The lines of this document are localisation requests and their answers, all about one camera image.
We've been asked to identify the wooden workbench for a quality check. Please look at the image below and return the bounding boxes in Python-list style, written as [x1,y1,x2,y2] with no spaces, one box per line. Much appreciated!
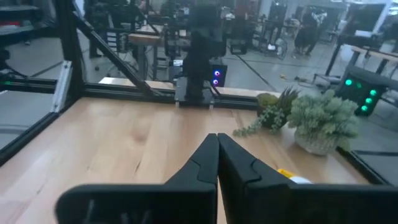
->
[127,32,163,81]

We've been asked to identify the black computer tower two lights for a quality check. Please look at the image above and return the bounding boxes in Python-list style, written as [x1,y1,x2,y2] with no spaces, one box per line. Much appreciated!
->
[211,63,228,88]

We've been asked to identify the light wooden board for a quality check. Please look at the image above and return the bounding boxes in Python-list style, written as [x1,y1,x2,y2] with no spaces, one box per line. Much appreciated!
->
[98,77,281,98]

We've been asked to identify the trailing succulent in dark pot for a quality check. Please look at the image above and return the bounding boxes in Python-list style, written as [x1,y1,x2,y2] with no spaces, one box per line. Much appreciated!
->
[232,86,300,138]

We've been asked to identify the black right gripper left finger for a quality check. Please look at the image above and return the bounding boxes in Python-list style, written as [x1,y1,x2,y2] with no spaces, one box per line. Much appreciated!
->
[139,133,220,224]

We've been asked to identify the silver aluminium bracket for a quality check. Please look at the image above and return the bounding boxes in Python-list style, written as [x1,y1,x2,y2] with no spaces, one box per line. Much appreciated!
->
[50,60,73,113]

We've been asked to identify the black computer tower four lights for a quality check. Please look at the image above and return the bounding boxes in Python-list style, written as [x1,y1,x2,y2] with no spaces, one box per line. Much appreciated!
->
[337,72,389,118]

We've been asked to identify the bushy plant in speckled pot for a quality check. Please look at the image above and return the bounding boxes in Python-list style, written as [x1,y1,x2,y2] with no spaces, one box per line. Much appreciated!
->
[286,89,361,157]

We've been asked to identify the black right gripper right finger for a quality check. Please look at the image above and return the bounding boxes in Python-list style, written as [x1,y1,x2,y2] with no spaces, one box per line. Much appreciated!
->
[218,133,312,224]

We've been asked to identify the labelled parts drawer unit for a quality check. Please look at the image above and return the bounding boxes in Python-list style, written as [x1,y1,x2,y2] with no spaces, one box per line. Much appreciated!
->
[104,30,121,53]

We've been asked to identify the person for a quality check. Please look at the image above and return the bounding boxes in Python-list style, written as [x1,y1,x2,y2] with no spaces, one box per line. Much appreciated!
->
[294,7,328,57]

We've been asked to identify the orange pill bottle white cap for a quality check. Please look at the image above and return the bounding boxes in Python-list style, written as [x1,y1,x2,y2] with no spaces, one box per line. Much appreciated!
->
[289,175,313,185]

